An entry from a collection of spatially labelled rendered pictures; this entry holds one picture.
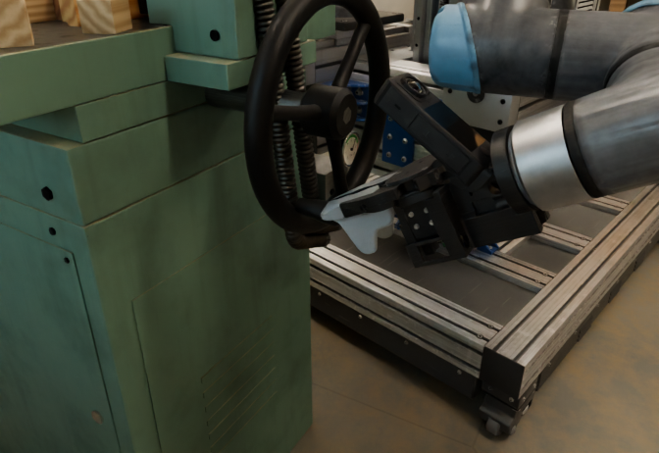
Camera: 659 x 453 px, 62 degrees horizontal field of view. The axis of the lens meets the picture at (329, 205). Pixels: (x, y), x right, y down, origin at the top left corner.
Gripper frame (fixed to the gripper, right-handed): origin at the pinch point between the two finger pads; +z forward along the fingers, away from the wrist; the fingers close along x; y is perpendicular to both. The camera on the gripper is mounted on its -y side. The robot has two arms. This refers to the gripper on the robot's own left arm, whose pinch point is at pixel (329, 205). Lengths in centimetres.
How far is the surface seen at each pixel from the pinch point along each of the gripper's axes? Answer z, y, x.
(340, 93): -1.1, -9.8, 8.9
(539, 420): 20, 75, 60
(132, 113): 17.0, -17.8, -3.4
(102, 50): 13.4, -24.0, -5.9
